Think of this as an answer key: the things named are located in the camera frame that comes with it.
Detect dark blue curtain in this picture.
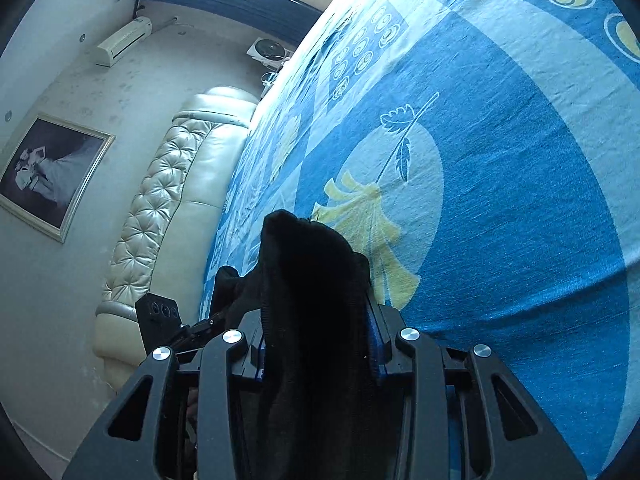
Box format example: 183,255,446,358
136,0,325,44

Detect framed wall picture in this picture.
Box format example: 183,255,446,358
0,112,116,245

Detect cream tufted leather headboard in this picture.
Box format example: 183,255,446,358
92,86,260,392

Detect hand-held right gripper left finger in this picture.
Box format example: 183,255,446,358
62,329,266,480

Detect blue printed bed sheet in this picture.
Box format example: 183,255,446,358
200,0,640,480

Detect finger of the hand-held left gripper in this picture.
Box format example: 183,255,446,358
174,309,229,350

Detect black pants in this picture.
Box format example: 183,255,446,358
210,210,417,480

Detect small white fan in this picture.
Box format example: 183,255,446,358
246,37,294,69

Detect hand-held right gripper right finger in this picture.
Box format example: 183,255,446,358
364,294,588,480

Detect white wall air conditioner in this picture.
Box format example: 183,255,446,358
95,16,153,69

